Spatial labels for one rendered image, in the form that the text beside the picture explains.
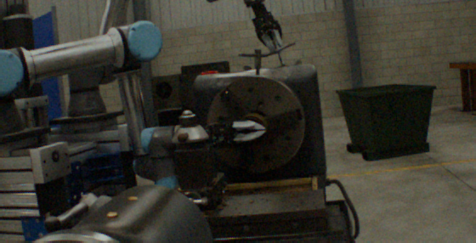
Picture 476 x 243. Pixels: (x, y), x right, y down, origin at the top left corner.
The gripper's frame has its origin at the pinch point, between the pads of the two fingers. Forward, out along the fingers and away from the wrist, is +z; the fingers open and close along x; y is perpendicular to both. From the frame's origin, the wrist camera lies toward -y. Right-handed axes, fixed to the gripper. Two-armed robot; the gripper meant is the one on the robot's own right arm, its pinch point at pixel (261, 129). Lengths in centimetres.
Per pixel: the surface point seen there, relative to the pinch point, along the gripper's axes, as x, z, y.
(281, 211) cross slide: -11.1, 8.1, 46.9
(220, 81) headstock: 14.3, -16.2, -31.2
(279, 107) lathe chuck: 4.7, 4.6, -15.1
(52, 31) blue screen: 96, -299, -417
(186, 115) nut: 9.5, -10.4, 41.0
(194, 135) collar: 5.3, -8.8, 42.9
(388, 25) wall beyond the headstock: 86, 198, -1014
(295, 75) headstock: 13.9, 10.1, -31.4
